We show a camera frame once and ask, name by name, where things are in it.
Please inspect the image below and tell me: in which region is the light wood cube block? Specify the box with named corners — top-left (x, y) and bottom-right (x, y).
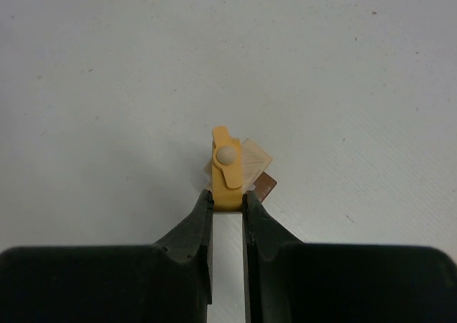
top-left (202, 137), bottom-right (275, 188)

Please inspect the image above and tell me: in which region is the dark brown wood block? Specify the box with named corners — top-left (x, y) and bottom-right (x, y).
top-left (253, 172), bottom-right (277, 202)

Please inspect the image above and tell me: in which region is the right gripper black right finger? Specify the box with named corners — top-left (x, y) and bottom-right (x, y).
top-left (242, 192), bottom-right (456, 322)

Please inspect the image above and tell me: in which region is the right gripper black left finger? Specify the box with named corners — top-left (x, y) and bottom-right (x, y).
top-left (1, 190), bottom-right (214, 322)

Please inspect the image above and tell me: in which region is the patterned small wood block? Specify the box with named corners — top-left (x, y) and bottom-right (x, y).
top-left (211, 126), bottom-right (243, 213)

